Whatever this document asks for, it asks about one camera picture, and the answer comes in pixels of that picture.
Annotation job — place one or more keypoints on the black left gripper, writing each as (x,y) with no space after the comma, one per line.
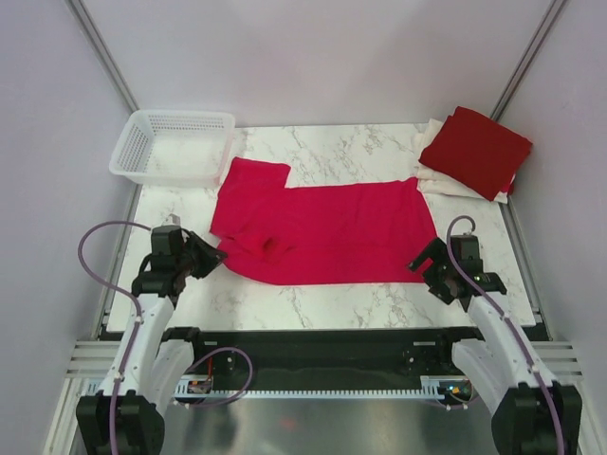
(211,258)

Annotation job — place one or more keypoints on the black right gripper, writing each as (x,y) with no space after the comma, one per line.
(436,250)

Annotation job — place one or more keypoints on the bright red t shirt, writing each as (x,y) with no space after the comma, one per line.
(358,233)

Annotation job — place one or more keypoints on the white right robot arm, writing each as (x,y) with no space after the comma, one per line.
(532,412)

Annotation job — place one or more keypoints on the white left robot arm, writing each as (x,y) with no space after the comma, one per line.
(125,415)

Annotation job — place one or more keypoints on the cream folded t shirt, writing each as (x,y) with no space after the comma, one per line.
(435,182)

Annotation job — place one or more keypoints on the dark red folded t shirt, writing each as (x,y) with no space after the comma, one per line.
(477,152)

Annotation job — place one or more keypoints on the white plastic basket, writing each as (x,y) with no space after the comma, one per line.
(174,148)

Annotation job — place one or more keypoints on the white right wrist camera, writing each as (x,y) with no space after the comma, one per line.
(471,228)

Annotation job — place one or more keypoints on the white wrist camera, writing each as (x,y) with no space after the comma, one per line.
(471,228)
(172,221)

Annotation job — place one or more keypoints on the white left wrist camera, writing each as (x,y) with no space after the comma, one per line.
(172,221)

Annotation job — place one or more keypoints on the white slotted cable duct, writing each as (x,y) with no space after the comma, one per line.
(424,387)

